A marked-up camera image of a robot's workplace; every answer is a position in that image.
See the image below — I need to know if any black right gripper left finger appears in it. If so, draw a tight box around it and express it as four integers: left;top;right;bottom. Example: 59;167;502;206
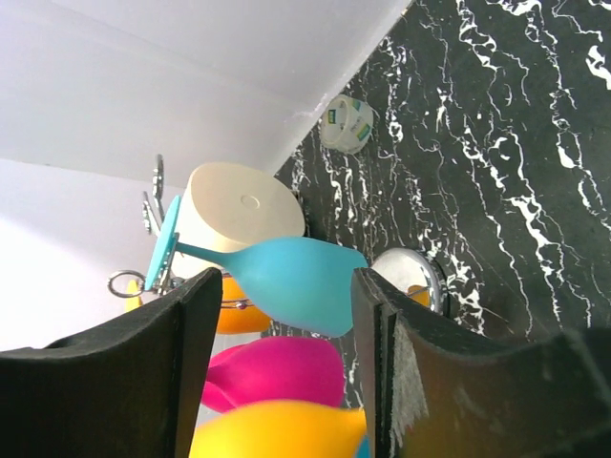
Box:
1;268;222;457

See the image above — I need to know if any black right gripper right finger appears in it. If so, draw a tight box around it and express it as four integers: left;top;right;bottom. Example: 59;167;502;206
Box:
351;268;610;457

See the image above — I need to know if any orange wine glass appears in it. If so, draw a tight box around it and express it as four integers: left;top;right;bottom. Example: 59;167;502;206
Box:
189;400;367;458
107;270;271;335

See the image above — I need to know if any orange wine glass front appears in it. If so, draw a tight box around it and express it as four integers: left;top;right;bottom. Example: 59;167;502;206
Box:
189;400;367;458

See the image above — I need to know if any pink wine glass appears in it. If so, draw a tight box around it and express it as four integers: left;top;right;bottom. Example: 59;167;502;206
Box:
200;336;345;413

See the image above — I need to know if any blue wine glass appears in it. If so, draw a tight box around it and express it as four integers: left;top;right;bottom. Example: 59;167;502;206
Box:
144;196;369;338

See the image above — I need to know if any white cylindrical box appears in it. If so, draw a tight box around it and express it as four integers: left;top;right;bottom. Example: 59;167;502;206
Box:
176;162;306;253

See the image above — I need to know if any clear tape roll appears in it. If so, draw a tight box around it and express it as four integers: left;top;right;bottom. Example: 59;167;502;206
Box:
319;94;374;155

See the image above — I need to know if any chrome wire wine glass rack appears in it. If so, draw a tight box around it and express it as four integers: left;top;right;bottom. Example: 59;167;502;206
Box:
107;153;450;316

